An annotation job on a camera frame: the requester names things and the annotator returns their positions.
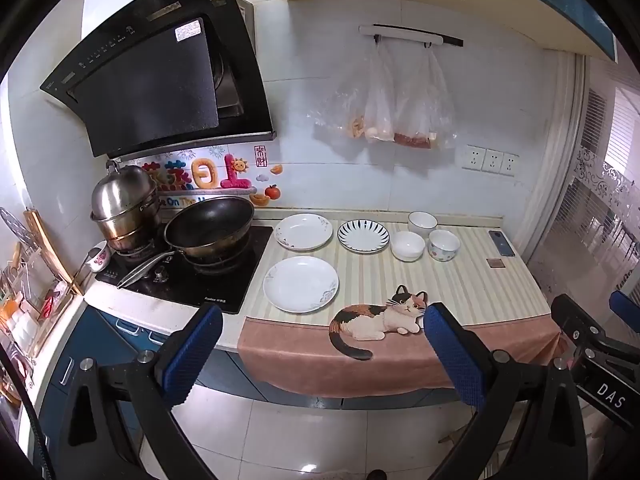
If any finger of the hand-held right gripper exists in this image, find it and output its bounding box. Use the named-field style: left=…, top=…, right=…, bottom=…
left=551, top=293, right=640, bottom=361
left=609, top=290, right=640, bottom=333

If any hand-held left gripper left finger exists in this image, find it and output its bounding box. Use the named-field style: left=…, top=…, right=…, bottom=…
left=52, top=302, right=226, bottom=480

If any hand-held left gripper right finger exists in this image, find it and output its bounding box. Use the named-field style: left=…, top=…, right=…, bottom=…
left=423, top=302, right=589, bottom=480

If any white bowl with dark rim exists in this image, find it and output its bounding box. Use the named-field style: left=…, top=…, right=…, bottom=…
left=407, top=211, right=439, bottom=239

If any striped counter mat with cat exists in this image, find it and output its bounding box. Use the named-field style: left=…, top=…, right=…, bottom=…
left=237, top=217, right=568, bottom=401

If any black gas stove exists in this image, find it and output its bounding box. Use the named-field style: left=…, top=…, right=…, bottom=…
left=95, top=225, right=275, bottom=316

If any blue smartphone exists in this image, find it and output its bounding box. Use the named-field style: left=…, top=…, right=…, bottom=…
left=488, top=230, right=516, bottom=257

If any blue kitchen base cabinet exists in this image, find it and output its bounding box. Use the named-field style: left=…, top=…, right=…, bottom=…
left=30, top=305, right=476, bottom=461

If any white bowl with blue pattern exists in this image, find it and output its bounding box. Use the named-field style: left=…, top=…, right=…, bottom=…
left=428, top=229, right=461, bottom=262

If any plain white bowl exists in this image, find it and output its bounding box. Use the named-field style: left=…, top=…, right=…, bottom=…
left=390, top=231, right=426, bottom=262

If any white plate with floral edge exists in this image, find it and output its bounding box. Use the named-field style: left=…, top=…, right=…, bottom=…
left=275, top=213, right=334, bottom=252
left=263, top=256, right=339, bottom=314

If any black wok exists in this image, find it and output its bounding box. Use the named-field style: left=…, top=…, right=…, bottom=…
left=117, top=196, right=256, bottom=289

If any small white floral bowl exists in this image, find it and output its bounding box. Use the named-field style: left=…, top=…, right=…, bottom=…
left=82, top=240, right=112, bottom=273

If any white plate with blue stripes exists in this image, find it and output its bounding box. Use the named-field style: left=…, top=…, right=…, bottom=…
left=337, top=219, right=391, bottom=255

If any stainless steel steamer pot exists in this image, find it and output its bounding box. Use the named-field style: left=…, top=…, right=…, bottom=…
left=90, top=160, right=163, bottom=253

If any countertop storage rack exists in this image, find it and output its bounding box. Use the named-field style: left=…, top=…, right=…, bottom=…
left=0, top=207, right=76, bottom=403

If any wooden cutting board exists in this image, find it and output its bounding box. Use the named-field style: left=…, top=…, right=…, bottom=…
left=24, top=209, right=83, bottom=296

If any clear plastic bag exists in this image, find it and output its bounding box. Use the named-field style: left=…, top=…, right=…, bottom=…
left=394, top=50, right=457, bottom=150
left=332, top=45, right=381, bottom=138
left=364, top=47, right=399, bottom=142

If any black range hood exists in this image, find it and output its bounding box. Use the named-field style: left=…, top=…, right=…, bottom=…
left=40, top=0, right=277, bottom=160

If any glass door with white frame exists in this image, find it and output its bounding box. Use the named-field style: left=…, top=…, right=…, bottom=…
left=520, top=55, right=640, bottom=313

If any black cable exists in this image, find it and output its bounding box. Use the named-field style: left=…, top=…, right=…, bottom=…
left=0, top=342, right=56, bottom=480

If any colourful wall sticker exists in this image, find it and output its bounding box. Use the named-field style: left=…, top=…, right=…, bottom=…
left=140, top=145, right=283, bottom=208

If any white wall hook rack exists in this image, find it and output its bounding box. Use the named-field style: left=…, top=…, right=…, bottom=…
left=359, top=23, right=464, bottom=49

